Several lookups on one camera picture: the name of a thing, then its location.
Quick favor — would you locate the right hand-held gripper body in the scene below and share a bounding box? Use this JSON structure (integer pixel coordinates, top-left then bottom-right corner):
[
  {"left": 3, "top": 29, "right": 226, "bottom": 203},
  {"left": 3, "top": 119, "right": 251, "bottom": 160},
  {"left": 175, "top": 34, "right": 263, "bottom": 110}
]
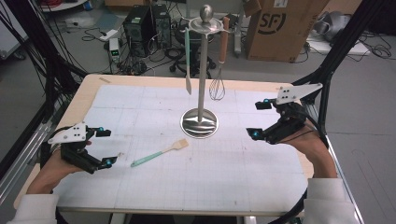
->
[{"left": 263, "top": 82, "right": 324, "bottom": 146}]

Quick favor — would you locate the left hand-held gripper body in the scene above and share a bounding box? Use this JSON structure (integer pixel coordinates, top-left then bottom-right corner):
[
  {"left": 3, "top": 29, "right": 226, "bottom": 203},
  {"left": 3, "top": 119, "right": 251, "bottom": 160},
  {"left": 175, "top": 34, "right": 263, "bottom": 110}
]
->
[{"left": 47, "top": 121, "right": 104, "bottom": 175}]

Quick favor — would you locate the wooden slotted spatula green handle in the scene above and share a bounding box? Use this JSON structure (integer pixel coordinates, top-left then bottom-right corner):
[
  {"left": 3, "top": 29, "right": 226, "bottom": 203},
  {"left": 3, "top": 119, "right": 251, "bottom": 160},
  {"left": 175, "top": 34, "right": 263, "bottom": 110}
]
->
[{"left": 130, "top": 138, "right": 190, "bottom": 168}]

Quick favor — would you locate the steel utensil stand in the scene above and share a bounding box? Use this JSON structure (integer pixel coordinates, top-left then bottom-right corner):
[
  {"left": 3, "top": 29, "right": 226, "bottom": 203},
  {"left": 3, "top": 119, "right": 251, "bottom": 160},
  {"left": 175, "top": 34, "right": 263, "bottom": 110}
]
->
[{"left": 180, "top": 4, "right": 230, "bottom": 139}]

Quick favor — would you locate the wire whisk wooden handle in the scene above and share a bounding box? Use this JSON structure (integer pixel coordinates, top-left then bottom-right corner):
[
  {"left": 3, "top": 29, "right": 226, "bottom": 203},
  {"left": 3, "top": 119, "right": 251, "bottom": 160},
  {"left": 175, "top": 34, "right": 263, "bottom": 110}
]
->
[{"left": 208, "top": 16, "right": 232, "bottom": 102}]

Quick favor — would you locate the wooden spoon green handle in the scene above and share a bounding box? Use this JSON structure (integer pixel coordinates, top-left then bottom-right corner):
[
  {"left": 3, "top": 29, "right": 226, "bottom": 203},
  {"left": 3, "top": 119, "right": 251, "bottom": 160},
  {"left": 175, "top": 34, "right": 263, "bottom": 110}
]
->
[{"left": 184, "top": 26, "right": 193, "bottom": 96}]

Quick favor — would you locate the person's right hand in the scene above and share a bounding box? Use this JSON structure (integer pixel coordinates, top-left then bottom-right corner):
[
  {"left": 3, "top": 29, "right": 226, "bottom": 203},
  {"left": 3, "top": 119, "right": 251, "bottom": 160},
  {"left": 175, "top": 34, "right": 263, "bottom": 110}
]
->
[{"left": 276, "top": 124, "right": 331, "bottom": 162}]

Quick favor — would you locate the person's left hand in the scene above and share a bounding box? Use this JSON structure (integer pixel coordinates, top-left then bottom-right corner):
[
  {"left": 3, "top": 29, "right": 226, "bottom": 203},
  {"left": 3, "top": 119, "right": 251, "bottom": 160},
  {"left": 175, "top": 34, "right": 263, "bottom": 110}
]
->
[{"left": 40, "top": 152, "right": 92, "bottom": 192}]

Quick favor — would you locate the white grid mat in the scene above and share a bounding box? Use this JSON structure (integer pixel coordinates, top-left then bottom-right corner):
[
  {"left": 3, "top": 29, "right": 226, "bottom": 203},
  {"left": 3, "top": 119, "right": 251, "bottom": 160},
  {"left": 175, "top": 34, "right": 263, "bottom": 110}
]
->
[{"left": 50, "top": 84, "right": 309, "bottom": 216}]

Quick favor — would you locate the large brown cardboard box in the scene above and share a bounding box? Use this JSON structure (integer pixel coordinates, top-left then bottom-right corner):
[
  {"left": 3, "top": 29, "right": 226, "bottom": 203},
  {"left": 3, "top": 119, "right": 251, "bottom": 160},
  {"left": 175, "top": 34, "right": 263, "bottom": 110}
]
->
[{"left": 244, "top": 0, "right": 331, "bottom": 63}]

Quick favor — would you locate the black office stool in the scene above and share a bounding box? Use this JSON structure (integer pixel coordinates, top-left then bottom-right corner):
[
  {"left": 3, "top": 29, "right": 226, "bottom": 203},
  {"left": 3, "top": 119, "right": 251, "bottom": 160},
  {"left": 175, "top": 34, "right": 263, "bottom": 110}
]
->
[{"left": 169, "top": 18, "right": 218, "bottom": 79}]

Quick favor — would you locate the small device green display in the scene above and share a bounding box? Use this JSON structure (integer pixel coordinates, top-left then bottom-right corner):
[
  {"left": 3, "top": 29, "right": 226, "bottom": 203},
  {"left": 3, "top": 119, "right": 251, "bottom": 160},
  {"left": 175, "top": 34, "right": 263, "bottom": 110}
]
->
[{"left": 108, "top": 37, "right": 120, "bottom": 63}]

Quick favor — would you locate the white power strip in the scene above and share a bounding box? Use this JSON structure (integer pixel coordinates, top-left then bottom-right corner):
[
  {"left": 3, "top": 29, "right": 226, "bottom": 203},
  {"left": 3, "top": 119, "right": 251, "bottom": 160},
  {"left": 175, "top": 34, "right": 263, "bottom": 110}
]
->
[{"left": 99, "top": 28, "right": 120, "bottom": 42}]

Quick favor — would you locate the black computer tower green label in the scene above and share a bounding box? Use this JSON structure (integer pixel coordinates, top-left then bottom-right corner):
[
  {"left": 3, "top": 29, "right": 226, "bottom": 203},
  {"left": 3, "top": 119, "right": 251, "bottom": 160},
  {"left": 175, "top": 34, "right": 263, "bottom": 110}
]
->
[{"left": 122, "top": 5, "right": 157, "bottom": 59}]

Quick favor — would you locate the grey plastic device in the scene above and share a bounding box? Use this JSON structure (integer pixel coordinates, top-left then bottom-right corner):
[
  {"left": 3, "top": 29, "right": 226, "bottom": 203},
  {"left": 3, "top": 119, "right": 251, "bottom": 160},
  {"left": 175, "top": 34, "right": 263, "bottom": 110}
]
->
[{"left": 314, "top": 10, "right": 353, "bottom": 41}]

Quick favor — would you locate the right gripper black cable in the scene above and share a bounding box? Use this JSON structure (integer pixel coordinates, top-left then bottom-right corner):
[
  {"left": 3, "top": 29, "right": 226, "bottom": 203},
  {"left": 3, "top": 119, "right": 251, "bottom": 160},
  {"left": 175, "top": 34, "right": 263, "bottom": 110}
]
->
[{"left": 298, "top": 106, "right": 331, "bottom": 148}]

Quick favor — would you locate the black metal frame with cables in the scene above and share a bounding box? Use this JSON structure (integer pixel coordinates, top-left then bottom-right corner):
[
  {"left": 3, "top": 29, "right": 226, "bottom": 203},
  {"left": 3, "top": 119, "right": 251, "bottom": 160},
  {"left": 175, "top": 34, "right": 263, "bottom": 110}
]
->
[{"left": 0, "top": 0, "right": 90, "bottom": 125}]

